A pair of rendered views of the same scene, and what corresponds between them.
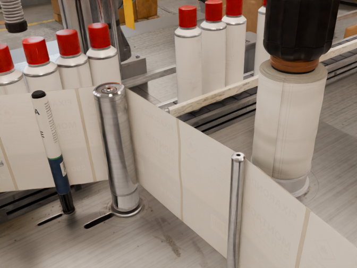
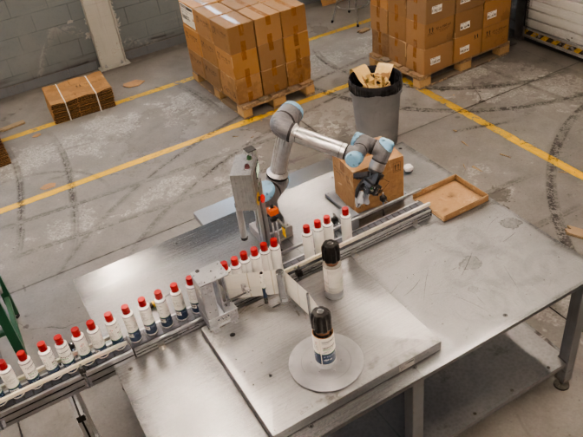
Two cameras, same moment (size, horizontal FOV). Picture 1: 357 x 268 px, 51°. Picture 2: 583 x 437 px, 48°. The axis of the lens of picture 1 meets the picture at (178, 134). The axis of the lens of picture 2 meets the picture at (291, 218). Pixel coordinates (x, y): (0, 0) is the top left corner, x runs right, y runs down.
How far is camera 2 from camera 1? 2.46 m
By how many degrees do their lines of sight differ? 8
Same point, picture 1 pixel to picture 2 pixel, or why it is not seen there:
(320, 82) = (337, 269)
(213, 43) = (317, 236)
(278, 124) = (328, 278)
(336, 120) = (376, 264)
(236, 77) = not seen: hidden behind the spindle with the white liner
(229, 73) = not seen: hidden behind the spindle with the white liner
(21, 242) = (254, 311)
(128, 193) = (284, 297)
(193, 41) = (308, 238)
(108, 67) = (277, 252)
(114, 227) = (280, 308)
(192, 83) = (309, 251)
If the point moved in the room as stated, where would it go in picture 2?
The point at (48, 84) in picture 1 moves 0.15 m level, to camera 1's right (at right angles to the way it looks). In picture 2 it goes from (258, 261) to (290, 260)
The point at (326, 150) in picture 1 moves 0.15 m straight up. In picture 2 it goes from (357, 281) to (355, 257)
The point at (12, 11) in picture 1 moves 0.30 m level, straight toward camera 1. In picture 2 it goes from (244, 235) to (263, 274)
